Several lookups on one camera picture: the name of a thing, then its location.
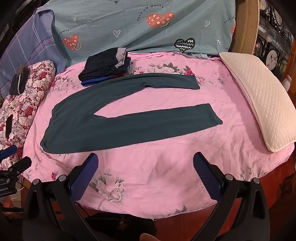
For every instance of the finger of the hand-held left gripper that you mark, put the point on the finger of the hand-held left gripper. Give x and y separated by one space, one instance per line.
22 164
8 151

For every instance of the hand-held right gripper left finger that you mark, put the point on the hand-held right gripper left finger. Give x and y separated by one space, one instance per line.
86 174

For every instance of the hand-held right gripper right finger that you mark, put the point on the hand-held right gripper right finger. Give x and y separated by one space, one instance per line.
207 178

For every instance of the dark green pants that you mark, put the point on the dark green pants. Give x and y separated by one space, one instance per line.
92 129

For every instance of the black phone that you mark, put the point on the black phone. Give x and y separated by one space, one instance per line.
9 126

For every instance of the pink floral bed sheet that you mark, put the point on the pink floral bed sheet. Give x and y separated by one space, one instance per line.
161 162

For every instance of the red floral quilt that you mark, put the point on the red floral quilt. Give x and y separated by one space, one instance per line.
30 102

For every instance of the person's dark clothing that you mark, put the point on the person's dark clothing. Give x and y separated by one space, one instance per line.
115 223

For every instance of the dark grey garment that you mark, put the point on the dark grey garment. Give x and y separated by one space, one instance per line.
18 81

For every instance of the blue folded garment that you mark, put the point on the blue folded garment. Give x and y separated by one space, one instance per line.
94 80

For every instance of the cream quilted pillow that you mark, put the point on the cream quilted pillow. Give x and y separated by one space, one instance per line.
261 97

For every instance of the red folded garment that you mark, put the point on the red folded garment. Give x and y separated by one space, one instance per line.
118 75

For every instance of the purple plaid pillow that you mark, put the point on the purple plaid pillow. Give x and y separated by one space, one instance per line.
25 46

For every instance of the stack of folded dark clothes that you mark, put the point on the stack of folded dark clothes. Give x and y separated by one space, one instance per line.
99 62

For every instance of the small white container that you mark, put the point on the small white container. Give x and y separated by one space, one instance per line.
286 83

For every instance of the teal heart print quilt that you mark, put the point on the teal heart print quilt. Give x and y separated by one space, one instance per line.
138 30

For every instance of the glass display cabinet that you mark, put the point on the glass display cabinet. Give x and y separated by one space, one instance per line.
275 39

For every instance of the wooden headboard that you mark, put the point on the wooden headboard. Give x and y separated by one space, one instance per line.
246 25

